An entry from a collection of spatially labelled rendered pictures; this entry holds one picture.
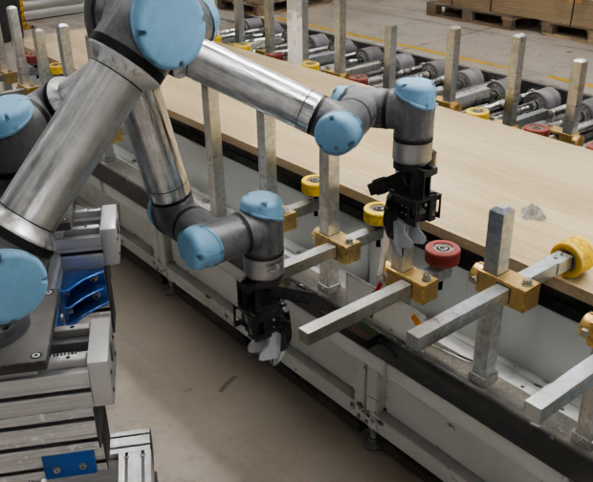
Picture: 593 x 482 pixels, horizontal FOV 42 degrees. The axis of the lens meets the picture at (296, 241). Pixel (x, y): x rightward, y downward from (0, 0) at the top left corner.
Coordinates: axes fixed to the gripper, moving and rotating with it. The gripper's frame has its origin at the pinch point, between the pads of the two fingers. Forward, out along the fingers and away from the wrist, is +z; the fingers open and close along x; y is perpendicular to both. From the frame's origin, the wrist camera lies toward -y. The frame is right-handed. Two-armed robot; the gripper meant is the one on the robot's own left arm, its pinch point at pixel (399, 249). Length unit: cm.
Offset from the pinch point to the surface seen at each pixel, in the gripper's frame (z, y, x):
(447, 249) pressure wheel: 8.4, -4.1, 19.9
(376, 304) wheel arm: 13.8, -3.1, -2.8
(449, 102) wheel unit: 13, -89, 116
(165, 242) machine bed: 72, -162, 29
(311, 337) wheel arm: 14.1, -2.8, -21.0
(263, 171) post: 3, -58, 8
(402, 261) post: 9.0, -7.2, 8.7
